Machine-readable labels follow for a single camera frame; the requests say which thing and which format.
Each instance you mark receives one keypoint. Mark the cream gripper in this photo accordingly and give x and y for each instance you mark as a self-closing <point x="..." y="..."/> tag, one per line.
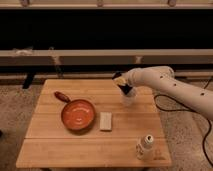
<point x="121" y="81"/>

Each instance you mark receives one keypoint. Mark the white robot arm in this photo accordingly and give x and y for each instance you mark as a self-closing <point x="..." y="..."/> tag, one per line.
<point x="162" y="78"/>

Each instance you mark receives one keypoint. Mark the white sponge block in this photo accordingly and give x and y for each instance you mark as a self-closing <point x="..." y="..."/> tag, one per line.
<point x="105" y="121"/>

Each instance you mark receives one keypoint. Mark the orange frying pan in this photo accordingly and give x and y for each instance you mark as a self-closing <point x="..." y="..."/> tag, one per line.
<point x="77" y="114"/>

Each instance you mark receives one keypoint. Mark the wooden table board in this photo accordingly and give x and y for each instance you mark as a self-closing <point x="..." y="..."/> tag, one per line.
<point x="48" y="144"/>

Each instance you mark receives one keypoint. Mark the white glue bottle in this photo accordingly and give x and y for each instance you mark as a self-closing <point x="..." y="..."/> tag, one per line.
<point x="144" y="147"/>

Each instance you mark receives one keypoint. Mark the blue power adapter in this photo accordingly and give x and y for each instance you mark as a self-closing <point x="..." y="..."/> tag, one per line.
<point x="201" y="101"/>

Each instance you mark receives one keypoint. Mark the wooden rail beam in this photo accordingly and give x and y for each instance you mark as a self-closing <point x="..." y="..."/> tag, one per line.
<point x="29" y="57"/>

